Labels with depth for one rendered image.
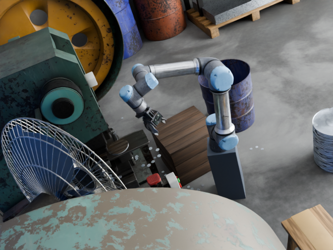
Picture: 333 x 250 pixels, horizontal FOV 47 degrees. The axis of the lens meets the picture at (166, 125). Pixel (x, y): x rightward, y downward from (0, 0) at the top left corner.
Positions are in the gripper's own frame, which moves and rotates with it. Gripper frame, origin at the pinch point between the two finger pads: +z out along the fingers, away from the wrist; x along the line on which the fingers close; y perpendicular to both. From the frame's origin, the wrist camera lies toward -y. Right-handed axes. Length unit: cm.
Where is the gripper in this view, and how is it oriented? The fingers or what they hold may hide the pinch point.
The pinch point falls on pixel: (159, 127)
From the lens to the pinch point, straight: 214.8
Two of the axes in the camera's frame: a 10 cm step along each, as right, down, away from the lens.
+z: 5.2, 5.4, 6.6
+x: 5.1, -8.2, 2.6
